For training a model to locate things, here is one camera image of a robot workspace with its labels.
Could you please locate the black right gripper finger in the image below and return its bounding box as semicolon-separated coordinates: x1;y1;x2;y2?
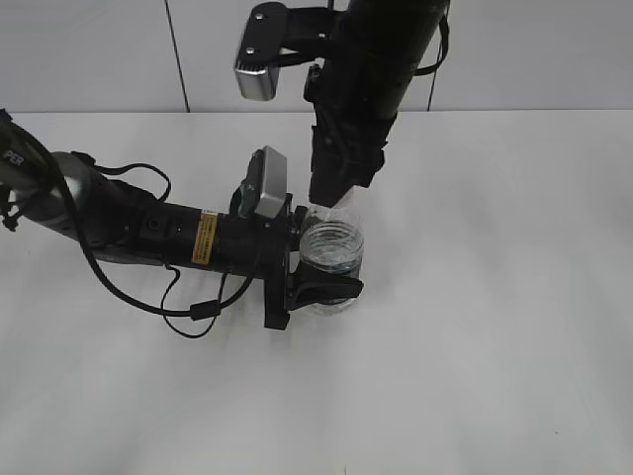
309;163;353;207

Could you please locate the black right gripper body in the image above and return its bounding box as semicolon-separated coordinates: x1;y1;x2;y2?
304;63;397;188

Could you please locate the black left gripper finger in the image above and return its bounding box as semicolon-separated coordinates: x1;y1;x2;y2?
291;206;317;247
289;270;364;311

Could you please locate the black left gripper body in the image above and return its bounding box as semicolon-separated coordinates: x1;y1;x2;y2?
217;193;293;331

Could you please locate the clear Cestbon water bottle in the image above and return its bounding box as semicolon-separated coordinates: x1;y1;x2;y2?
298;185;366;318

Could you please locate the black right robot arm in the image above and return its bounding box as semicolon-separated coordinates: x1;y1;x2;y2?
304;1;450;208

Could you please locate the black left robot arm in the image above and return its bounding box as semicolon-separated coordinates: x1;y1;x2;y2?
1;113;363;330

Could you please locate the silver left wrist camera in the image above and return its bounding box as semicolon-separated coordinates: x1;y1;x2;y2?
238;145;288;220

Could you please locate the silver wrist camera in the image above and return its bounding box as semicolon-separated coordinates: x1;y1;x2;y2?
238;145;288;220
233;1;343;102

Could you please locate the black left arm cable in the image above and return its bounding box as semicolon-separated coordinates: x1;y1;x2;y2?
0;112;263;339

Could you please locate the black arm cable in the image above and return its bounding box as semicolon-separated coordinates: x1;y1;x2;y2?
0;112;263;339
412;9;452;77

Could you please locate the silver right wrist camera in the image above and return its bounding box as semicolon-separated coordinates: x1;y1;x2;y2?
233;1;343;102

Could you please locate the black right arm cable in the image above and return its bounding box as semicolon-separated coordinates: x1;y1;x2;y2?
412;9;452;77

